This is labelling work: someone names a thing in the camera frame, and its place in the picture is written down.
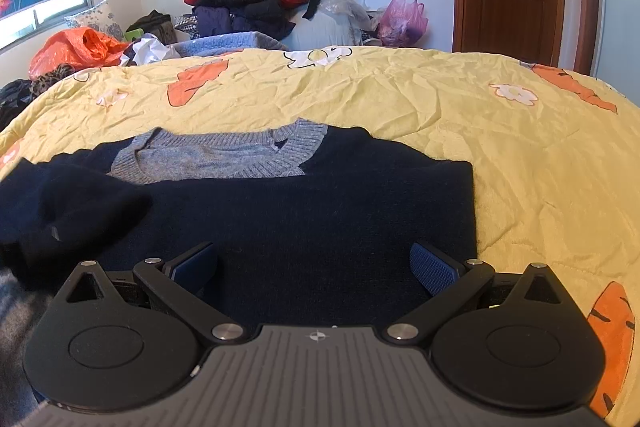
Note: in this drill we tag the dark patterned cloth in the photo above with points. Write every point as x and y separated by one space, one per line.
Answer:
14 102

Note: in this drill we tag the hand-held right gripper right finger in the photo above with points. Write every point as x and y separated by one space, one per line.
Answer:
432 267

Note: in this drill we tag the pink plastic bag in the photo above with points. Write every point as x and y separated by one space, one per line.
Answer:
402 22

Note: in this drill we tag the clear plastic bag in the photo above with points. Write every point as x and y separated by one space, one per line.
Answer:
345 9

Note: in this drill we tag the black and green bag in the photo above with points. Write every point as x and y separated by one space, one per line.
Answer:
152 24

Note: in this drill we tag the yellow carrot print blanket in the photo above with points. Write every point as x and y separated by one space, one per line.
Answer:
525 167

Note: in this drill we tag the leopard print cloth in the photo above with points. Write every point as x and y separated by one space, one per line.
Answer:
50 79

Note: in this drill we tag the navy and grey knitted sweater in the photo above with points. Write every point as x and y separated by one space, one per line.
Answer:
300 207

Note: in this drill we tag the purple garment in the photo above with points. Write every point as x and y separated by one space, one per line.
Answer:
212 22

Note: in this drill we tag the grey-blue fabric bundle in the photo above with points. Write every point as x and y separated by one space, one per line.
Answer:
320 32

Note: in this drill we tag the orange plastic bag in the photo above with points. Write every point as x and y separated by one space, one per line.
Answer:
70 49

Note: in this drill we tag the floral pillow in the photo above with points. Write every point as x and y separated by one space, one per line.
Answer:
97 19

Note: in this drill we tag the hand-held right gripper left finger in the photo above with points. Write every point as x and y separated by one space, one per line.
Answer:
196 264

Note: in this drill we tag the black padded jacket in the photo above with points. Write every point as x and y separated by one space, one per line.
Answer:
255 7

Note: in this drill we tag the light blue knitted cloth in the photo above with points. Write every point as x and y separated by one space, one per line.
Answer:
225 43

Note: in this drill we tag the white crumpled plastic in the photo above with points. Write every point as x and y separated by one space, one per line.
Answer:
152 51

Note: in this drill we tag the window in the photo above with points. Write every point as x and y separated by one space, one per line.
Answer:
35 19

